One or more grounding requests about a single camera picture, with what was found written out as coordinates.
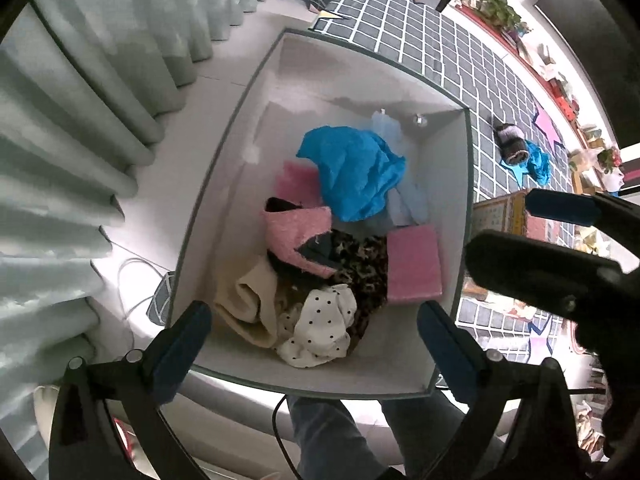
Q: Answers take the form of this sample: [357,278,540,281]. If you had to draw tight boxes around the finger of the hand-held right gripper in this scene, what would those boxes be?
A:
[524,188,640,233]
[464,229,626,322]

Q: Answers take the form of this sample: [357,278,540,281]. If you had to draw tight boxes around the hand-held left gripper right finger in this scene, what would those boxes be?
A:
[417,301,583,480]

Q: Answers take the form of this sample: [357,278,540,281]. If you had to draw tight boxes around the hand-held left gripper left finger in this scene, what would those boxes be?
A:
[48,301,213,480]

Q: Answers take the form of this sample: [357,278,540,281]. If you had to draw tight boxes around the pink foam sponge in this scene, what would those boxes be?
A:
[273,160,324,209]
[386,225,445,304]

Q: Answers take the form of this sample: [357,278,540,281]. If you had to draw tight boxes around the white storage box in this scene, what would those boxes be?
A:
[165,27,474,402]

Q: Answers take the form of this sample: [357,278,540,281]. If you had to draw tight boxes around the blue crumpled cloth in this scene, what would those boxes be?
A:
[296,125,407,222]
[512,141,554,187]

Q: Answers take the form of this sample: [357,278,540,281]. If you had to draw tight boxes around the grey checked pouch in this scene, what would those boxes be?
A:
[146,270,178,327]

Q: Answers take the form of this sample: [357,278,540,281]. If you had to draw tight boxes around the white flower pot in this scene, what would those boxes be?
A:
[596,147,627,194]

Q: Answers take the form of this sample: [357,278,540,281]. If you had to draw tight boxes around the person's right leg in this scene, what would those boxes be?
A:
[381,389,507,480]

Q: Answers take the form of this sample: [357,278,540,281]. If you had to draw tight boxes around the person's leg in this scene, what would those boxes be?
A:
[381,389,507,480]
[286,394,393,480]

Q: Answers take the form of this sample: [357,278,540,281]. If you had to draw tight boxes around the brown fuzzy slipper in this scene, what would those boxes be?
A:
[493,122,531,167]

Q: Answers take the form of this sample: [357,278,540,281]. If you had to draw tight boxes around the cream cloth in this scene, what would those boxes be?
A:
[213,255,281,350]

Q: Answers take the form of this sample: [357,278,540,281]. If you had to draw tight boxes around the leopard print cloth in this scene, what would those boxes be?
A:
[277,230,390,357]

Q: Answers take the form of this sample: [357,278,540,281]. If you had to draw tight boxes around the white polka dot cloth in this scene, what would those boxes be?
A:
[275,283,358,369]

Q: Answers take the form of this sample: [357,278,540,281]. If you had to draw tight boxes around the light blue plastic bag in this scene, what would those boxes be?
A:
[370,108,432,229]

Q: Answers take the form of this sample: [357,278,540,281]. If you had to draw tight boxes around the person's left leg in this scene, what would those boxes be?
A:
[286,394,393,480]

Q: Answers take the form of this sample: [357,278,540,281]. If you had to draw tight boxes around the pink knit cloth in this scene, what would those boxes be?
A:
[263,205,339,279]

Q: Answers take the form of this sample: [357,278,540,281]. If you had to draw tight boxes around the green potted plant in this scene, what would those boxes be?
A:
[464,0,532,35]

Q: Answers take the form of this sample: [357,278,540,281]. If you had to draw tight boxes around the pale green curtain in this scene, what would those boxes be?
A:
[0,0,283,480]

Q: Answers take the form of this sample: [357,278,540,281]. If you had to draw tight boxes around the white cable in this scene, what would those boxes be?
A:
[116,257,172,322]

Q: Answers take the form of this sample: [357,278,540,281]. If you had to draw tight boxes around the black cable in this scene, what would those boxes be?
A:
[271,394,302,480]

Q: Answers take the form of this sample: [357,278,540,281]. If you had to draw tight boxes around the red wall shelf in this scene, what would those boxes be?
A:
[450,0,623,161]

